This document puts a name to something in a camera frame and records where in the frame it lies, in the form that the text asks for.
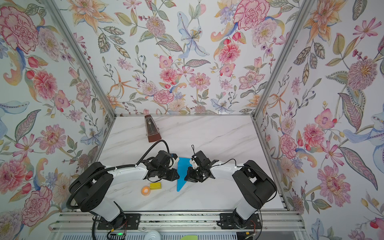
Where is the left back aluminium corner post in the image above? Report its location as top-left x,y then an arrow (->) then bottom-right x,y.
42,1 -> 117,121

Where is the blue square paper sheet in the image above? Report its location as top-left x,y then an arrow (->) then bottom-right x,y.
177,158 -> 192,192

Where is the yellow block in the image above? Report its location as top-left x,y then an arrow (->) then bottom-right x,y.
150,182 -> 162,191

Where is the right back aluminium corner post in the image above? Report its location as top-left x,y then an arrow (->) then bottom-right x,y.
252,0 -> 313,120

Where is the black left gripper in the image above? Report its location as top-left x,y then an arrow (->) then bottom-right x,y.
157,166 -> 183,182

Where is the brown wooden metronome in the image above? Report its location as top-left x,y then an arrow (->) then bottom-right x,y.
145,115 -> 162,143

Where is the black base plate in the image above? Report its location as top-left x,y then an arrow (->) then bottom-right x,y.
97,214 -> 141,231
217,213 -> 262,230

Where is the aluminium corner post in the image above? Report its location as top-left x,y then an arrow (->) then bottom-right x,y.
42,1 -> 117,121
252,0 -> 313,120

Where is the aluminium front rail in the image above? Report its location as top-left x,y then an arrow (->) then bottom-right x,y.
48,210 -> 305,233

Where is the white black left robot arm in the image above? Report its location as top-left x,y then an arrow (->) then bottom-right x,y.
66,151 -> 180,223

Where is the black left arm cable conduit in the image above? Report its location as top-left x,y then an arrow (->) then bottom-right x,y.
65,139 -> 171,210

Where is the orange tape roll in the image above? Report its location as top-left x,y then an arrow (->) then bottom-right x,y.
141,186 -> 151,197

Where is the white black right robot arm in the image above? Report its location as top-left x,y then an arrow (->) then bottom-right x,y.
185,151 -> 277,222

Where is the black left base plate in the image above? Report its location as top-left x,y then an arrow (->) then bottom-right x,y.
97,214 -> 141,231

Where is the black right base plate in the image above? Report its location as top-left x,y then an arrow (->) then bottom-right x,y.
217,213 -> 262,230

